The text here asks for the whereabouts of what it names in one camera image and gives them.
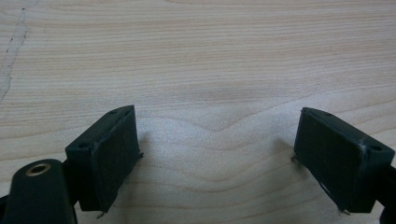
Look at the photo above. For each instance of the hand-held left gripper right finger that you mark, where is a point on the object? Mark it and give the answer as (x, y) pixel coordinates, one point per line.
(336, 158)

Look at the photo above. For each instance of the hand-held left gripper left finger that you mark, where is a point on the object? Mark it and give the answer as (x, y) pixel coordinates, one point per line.
(106, 155)

